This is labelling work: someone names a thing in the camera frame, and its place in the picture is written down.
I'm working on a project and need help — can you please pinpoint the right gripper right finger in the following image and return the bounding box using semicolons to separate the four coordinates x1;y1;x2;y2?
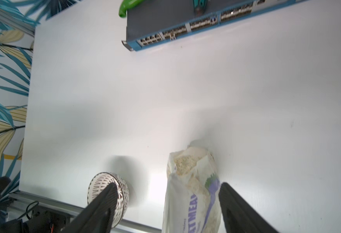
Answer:
219;183;278;233

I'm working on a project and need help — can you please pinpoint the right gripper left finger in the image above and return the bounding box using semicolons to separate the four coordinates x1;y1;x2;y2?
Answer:
62;198;112;233

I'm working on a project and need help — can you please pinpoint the patterned breakfast bowl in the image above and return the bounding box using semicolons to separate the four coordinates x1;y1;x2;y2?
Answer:
87;172;129;228

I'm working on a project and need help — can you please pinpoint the oatmeal bag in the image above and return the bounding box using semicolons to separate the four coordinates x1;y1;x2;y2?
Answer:
162;147;222;233

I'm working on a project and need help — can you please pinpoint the dark green screwdriver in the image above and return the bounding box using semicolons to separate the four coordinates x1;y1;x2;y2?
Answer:
192;0;208;16

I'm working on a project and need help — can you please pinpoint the grey network switch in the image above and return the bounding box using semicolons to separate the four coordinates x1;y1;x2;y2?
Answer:
122;1;297;51

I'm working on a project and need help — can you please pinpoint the left aluminium frame post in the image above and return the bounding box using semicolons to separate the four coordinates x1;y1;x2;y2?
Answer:
0;9;36;37

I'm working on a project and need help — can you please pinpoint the green T-handle tool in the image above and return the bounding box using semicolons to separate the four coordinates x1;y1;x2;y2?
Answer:
119;0;143;18

